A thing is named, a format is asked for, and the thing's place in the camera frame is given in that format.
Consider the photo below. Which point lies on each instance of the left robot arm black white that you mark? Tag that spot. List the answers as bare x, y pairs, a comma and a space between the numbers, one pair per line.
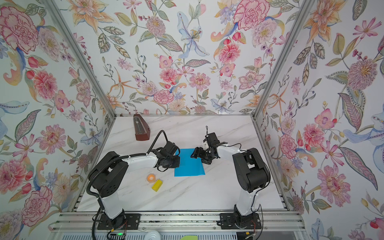
106, 177

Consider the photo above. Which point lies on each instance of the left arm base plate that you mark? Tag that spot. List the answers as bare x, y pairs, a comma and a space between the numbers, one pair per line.
121, 222

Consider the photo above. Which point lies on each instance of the aluminium front rail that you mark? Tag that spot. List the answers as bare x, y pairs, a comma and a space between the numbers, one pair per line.
184, 221

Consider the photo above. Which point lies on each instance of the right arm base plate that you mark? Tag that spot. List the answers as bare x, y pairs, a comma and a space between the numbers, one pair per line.
233, 221

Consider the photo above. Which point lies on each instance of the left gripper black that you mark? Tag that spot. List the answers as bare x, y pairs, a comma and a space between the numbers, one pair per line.
177, 159

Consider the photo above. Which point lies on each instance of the white round object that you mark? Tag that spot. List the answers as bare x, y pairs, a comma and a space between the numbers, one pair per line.
153, 235

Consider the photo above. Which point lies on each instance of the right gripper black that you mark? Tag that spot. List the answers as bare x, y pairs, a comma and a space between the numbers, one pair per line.
197, 151

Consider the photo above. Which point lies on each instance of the orange tape roll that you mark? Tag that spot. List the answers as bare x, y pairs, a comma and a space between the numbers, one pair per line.
151, 178

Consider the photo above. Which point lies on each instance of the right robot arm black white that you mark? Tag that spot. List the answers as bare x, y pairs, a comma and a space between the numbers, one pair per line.
252, 173

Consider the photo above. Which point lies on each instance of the blue square paper sheet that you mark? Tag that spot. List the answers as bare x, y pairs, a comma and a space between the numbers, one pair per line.
189, 167

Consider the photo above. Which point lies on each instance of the brown wooden metronome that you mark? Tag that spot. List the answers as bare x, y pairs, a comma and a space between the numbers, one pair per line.
142, 129

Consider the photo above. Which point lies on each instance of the yellow block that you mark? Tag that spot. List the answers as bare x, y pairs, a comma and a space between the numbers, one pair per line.
156, 186

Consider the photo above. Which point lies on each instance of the green object at edge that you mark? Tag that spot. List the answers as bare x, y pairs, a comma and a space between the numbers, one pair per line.
189, 237

